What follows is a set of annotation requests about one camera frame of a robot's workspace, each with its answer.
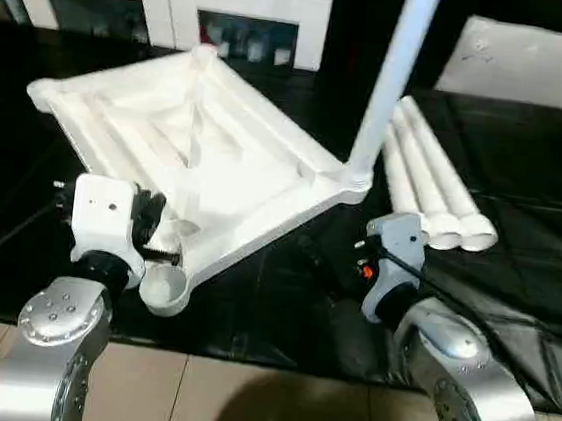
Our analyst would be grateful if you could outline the white plastic table top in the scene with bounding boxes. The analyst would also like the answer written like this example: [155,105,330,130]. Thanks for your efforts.
[5,27,386,338]

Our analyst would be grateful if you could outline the white plastic table leg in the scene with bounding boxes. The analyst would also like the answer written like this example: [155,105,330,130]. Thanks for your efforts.
[385,94,514,248]
[345,0,446,189]
[377,106,495,251]
[370,126,473,253]

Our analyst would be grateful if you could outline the black work mat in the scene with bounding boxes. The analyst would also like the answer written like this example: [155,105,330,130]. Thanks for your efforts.
[0,25,562,414]

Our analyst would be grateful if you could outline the small bottles on shelf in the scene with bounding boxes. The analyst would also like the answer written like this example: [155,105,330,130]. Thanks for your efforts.
[196,13,298,70]

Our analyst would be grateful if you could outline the black cabinet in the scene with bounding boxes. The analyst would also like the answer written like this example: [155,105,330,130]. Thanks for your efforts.
[320,0,562,108]

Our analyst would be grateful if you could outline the white plastic bag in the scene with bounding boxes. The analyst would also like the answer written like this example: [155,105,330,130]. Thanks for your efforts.
[434,11,562,112]

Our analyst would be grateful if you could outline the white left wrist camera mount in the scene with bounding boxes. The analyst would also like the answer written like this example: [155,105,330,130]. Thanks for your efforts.
[64,173,156,280]

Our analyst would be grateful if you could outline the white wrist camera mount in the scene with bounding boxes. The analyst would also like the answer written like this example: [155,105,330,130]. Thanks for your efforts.
[64,173,156,280]
[354,208,432,329]

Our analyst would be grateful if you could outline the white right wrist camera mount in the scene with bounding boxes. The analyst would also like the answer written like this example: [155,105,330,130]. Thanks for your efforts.
[354,208,432,329]

